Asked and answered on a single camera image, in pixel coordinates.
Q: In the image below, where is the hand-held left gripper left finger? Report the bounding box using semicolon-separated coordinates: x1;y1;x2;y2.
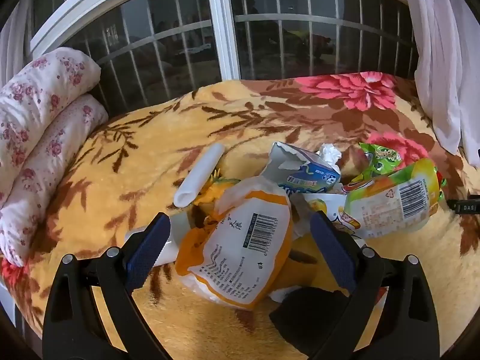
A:
42;212;173;360

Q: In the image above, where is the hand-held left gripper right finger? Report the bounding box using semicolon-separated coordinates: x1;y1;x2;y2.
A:
309;210;440;360

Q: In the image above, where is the orange and white snack packet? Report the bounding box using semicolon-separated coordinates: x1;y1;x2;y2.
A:
175;175;294;310

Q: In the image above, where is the yellow green barcode packet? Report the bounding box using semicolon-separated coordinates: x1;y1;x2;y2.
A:
343;157;447;239

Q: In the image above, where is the blue and white milk carton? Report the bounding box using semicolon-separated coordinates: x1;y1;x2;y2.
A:
260;142;342;196

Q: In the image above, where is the white paper tube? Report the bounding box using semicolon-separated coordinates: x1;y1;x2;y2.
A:
173;143;225;208

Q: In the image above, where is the pineapple print packet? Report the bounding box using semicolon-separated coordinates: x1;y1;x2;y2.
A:
193;169;241;229

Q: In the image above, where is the crumpled white tissue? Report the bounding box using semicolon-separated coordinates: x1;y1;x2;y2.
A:
317;143;343;175

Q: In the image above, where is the yellow floral blanket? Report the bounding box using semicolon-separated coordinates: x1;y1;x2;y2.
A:
0;71;480;360

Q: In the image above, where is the green snack packet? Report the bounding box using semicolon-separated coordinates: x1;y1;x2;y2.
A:
350;142;404;184

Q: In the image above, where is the pink floral folded quilt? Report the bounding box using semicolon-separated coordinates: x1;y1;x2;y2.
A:
0;47;109;267

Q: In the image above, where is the white barred window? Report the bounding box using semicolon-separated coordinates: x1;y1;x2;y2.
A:
30;0;419;115

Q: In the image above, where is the sheer white curtain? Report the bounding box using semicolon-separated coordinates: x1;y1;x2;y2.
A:
0;0;38;87

